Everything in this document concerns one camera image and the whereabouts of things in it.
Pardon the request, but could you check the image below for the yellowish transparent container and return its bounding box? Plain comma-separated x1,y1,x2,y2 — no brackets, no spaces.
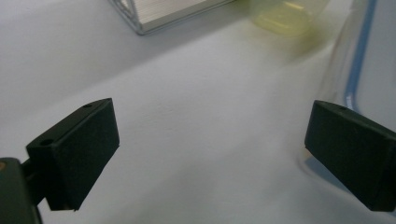
247,0,332,37

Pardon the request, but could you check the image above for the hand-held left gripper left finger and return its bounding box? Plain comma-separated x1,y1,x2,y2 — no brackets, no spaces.
25,97,121,213

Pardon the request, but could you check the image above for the clear container with blue seal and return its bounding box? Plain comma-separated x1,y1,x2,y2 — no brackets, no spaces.
316,0,396,125

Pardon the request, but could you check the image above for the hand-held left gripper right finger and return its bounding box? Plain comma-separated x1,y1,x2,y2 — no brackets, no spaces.
304,99,396,213

